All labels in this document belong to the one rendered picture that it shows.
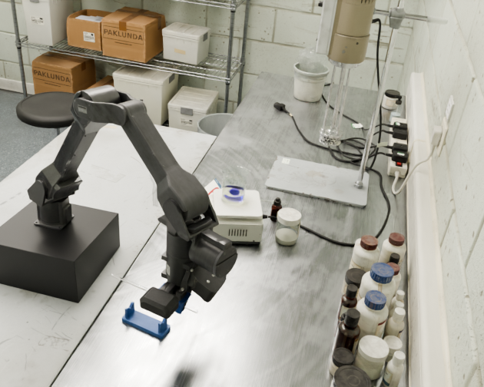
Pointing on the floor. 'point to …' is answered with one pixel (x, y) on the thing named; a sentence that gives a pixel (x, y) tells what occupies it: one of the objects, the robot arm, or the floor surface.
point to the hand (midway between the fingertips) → (180, 299)
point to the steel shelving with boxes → (47, 63)
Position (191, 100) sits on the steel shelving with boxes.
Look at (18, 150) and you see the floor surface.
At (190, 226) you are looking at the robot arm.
